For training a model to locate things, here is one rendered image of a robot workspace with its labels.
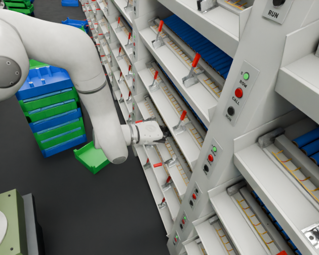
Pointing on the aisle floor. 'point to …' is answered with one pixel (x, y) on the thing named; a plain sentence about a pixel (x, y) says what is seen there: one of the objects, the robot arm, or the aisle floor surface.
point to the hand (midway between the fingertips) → (169, 131)
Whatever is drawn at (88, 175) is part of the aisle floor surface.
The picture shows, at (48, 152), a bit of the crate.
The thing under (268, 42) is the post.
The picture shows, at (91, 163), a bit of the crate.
